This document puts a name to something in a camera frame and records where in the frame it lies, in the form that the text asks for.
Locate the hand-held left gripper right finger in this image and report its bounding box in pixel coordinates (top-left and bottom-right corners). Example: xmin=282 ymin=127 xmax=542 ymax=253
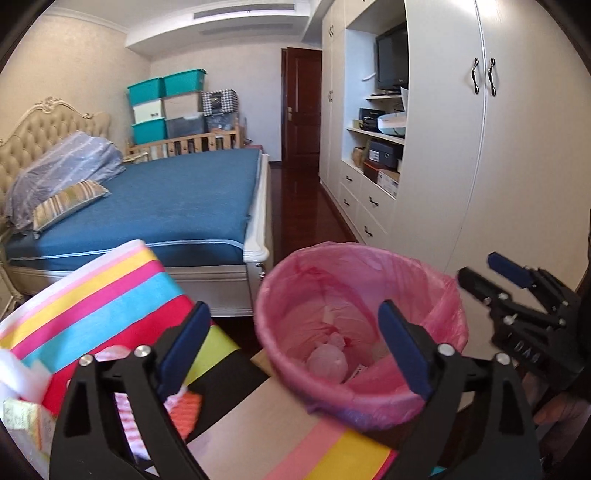
xmin=378 ymin=299 xmax=543 ymax=480

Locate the white built-in wardrobe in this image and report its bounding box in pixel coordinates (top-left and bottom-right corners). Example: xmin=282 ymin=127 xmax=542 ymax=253
xmin=318 ymin=0 xmax=591 ymax=296

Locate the white crumpled paper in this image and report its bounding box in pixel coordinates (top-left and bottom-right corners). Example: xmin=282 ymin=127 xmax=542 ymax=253
xmin=0 ymin=348 xmax=52 ymax=402

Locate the dark brown wooden door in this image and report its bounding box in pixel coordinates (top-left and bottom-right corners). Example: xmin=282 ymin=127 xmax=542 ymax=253
xmin=281 ymin=47 xmax=322 ymax=171

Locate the person's right hand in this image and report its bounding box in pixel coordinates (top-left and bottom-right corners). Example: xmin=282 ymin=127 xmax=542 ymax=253
xmin=531 ymin=390 xmax=591 ymax=430

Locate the white storage box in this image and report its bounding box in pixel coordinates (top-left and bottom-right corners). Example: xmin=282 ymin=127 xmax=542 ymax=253
xmin=133 ymin=98 xmax=165 ymax=124

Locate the cream nightstand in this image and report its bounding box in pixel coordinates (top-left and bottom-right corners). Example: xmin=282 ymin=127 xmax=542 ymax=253
xmin=0 ymin=226 xmax=26 ymax=319

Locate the teal storage box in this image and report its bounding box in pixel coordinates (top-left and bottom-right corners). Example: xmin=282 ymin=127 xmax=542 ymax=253
xmin=131 ymin=116 xmax=168 ymax=145
xmin=128 ymin=78 xmax=165 ymax=106
xmin=163 ymin=69 xmax=207 ymax=97

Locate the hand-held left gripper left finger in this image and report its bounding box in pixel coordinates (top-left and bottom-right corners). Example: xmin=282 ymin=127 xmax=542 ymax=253
xmin=50 ymin=301 xmax=212 ymax=480

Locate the black shelf device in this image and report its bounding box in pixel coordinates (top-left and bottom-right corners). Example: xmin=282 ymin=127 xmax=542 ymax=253
xmin=359 ymin=108 xmax=387 ymax=130

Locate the cream bed with blue sheet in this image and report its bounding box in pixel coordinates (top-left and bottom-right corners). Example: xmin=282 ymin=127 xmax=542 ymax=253
xmin=0 ymin=97 xmax=271 ymax=319

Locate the houndstooth patterned box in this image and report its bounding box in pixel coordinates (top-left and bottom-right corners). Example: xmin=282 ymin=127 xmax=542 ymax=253
xmin=202 ymin=90 xmax=239 ymax=116

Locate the bin with pink bag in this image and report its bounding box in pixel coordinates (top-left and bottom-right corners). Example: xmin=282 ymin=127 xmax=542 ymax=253
xmin=254 ymin=242 xmax=469 ymax=432

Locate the dark storage box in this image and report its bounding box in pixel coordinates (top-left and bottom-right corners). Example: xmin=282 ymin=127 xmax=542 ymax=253
xmin=205 ymin=113 xmax=241 ymax=134

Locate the white tray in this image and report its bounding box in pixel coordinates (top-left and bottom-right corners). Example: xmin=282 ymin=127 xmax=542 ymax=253
xmin=377 ymin=112 xmax=408 ymax=136

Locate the black safe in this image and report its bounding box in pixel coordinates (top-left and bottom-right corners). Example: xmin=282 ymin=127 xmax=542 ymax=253
xmin=368 ymin=140 xmax=404 ymax=169

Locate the black television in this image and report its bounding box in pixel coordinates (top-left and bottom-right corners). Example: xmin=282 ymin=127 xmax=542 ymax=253
xmin=375 ymin=21 xmax=410 ymax=91

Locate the crumpled tissue ball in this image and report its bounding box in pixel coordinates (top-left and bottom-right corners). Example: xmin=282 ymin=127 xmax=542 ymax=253
xmin=308 ymin=344 xmax=349 ymax=384

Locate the tan striped pillow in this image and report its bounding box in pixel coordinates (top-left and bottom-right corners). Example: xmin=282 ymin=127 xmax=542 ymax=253
xmin=32 ymin=180 xmax=110 ymax=233

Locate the grey storage box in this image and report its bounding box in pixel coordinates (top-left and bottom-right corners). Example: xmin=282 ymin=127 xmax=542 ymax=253
xmin=165 ymin=114 xmax=207 ymax=139

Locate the patterned tissue box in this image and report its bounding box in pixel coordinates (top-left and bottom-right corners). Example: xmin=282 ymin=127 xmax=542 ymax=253
xmin=2 ymin=398 xmax=54 ymax=464

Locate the pink striped cloth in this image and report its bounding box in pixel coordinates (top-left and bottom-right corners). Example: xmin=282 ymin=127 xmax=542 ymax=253
xmin=115 ymin=391 xmax=154 ymax=462

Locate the clear storage box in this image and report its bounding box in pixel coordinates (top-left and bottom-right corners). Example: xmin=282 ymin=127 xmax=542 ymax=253
xmin=164 ymin=93 xmax=204 ymax=118

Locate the cardboard box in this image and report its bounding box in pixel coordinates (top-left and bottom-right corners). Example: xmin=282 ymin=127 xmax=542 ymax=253
xmin=376 ymin=168 xmax=400 ymax=195

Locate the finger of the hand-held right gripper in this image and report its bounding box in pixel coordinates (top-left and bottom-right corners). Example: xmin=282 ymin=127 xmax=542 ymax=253
xmin=457 ymin=266 xmax=561 ymax=329
xmin=488 ymin=251 xmax=583 ymax=326

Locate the rainbow striped tablecloth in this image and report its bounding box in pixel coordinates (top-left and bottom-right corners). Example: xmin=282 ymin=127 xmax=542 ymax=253
xmin=0 ymin=239 xmax=462 ymax=480

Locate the wooden crib rail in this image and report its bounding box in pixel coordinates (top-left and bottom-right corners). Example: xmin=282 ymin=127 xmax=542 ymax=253
xmin=126 ymin=117 xmax=245 ymax=162

